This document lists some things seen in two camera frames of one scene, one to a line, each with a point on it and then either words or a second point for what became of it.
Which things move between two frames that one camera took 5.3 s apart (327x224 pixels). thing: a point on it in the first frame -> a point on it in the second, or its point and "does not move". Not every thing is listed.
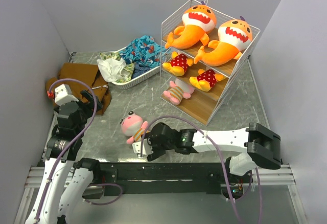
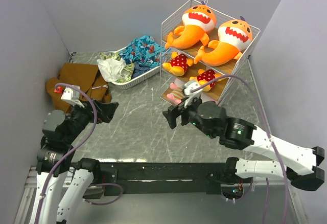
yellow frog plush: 179,64 does not move
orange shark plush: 235,36 does not move
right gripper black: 156,154 -> 171,114
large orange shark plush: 197,21 does not move
